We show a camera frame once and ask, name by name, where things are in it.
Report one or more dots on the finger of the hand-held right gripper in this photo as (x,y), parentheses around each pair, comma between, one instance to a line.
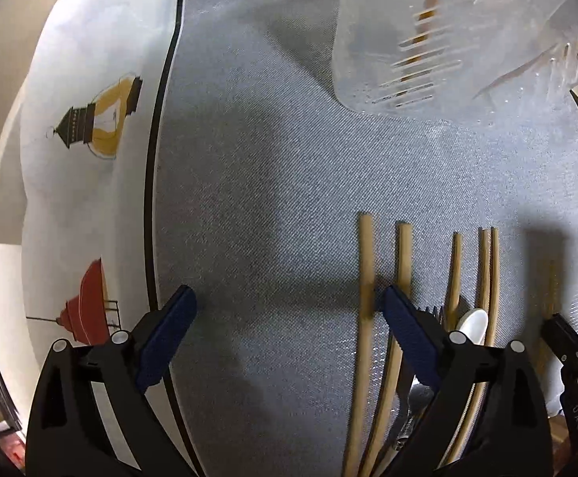
(567,343)

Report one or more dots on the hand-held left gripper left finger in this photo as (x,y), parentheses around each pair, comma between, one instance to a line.
(169,338)

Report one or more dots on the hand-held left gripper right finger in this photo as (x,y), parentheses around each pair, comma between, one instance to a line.
(410,338)

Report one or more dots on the metal fork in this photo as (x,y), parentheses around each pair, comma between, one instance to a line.
(430,310)

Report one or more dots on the wooden chopstick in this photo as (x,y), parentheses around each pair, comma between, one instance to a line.
(453,278)
(482,268)
(404,258)
(549,288)
(366,258)
(494,268)

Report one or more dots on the metal spoon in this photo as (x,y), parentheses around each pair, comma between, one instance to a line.
(415,395)

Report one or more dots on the clear plastic utensil holder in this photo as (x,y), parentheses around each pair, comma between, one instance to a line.
(368,59)

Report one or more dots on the white printed tablecloth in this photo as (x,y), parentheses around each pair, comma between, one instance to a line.
(95,184)

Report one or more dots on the grey woven placemat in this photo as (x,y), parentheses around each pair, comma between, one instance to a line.
(269,184)

